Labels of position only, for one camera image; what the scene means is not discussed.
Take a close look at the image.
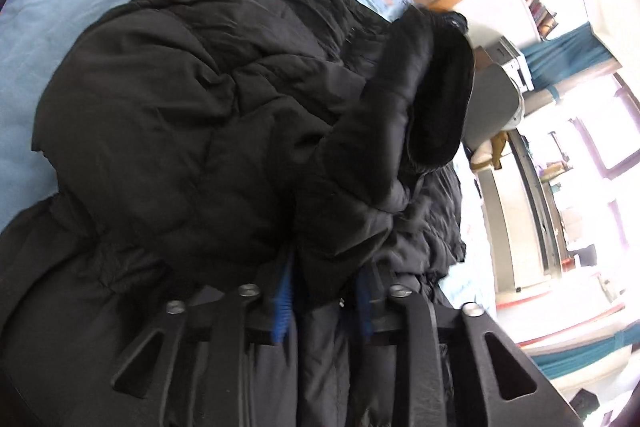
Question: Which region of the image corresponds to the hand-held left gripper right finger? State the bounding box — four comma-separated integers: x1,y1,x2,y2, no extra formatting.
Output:
351,266,586,427

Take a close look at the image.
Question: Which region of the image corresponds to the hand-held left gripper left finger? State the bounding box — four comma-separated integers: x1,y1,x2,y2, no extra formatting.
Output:
107,253,298,427

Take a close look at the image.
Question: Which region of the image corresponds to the black puffer jacket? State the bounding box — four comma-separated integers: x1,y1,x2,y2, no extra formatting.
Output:
0,0,476,427

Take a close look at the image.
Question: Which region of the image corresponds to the grey desk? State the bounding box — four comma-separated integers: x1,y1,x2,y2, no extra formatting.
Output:
509,134,568,280

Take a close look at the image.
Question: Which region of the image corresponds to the mustard garment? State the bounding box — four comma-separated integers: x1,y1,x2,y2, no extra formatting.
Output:
491,132,510,170

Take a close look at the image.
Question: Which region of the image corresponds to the teal curtain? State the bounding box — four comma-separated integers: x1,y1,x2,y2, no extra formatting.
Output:
530,331,627,379
522,22,603,84

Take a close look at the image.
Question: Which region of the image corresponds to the grey chair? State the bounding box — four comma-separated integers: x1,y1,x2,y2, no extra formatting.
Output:
464,62,526,150

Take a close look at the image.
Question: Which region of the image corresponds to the black bag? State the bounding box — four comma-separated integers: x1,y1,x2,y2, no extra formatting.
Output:
441,9,469,36

